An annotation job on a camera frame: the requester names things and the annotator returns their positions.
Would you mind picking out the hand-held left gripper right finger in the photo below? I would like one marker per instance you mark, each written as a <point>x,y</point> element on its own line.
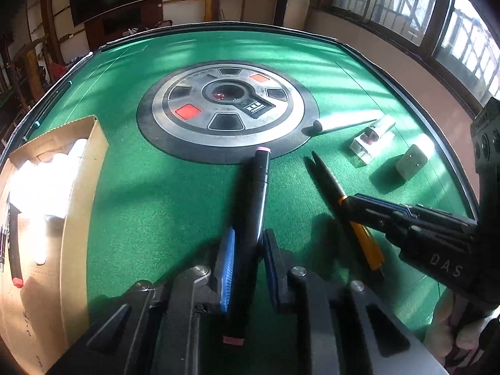
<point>273,277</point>

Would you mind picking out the white charger plug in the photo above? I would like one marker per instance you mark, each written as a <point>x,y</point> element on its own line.
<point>35,187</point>

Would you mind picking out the cardboard box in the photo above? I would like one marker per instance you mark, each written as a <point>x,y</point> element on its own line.
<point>82,203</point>

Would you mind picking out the round table centre console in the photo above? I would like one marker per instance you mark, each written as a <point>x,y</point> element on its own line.
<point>226,125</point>

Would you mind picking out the person's right hand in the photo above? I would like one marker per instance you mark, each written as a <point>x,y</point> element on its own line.
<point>445,328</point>

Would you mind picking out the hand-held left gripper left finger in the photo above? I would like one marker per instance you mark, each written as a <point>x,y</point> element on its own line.
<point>226,269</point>

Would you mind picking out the white plug adapter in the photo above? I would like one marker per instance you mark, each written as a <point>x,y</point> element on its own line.
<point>410,162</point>

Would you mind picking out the black marker red cap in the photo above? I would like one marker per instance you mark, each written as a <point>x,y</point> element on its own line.
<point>15,250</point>

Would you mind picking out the barred window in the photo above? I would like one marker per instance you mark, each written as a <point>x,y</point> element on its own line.
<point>390,4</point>

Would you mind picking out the yellow and black pen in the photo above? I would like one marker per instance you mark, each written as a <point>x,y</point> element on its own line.
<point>330,179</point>

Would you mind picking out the white tube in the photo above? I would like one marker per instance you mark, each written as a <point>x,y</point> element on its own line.
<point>351,124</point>

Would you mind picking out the black marker pink caps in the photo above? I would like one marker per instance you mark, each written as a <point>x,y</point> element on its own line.
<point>250,211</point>

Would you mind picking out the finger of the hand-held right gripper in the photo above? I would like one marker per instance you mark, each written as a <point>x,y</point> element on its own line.
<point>375,218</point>
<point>382,205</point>

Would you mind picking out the dark television cabinet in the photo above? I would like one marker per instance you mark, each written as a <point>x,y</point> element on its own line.
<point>121,27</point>

